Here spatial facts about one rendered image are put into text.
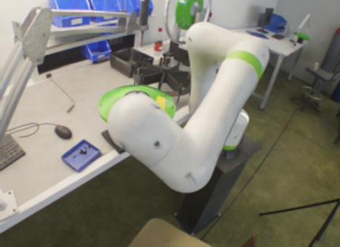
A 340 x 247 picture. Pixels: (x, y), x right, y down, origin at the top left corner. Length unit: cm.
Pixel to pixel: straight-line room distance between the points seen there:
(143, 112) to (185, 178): 14
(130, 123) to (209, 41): 42
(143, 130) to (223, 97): 21
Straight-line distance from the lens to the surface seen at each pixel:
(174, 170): 39
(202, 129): 43
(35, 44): 61
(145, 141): 37
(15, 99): 63
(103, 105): 86
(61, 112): 114
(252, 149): 122
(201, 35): 70
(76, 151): 91
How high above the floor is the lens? 156
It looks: 38 degrees down
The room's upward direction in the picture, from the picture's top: 9 degrees clockwise
